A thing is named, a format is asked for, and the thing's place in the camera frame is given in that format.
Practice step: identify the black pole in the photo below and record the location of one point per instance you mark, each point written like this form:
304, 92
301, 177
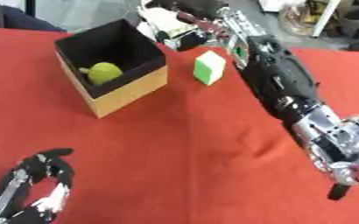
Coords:
31, 7

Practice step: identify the person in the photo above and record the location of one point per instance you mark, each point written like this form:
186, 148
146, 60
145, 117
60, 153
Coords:
19, 20

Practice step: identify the cream white toy object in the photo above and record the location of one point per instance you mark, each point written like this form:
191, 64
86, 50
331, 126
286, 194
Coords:
167, 20

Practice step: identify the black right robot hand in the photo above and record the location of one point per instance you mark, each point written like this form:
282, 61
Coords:
198, 7

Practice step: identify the green toy pear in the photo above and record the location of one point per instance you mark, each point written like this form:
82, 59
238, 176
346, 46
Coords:
105, 73

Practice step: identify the green and white cube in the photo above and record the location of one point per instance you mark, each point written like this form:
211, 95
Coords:
208, 68

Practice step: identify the white pole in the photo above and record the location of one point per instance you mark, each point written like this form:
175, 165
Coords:
325, 17

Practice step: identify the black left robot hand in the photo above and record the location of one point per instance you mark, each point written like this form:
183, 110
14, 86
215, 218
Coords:
39, 167

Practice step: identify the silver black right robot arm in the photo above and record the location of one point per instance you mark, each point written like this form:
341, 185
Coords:
282, 75

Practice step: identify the tan cardboard box black inside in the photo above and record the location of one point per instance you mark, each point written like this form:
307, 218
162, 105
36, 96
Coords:
129, 90

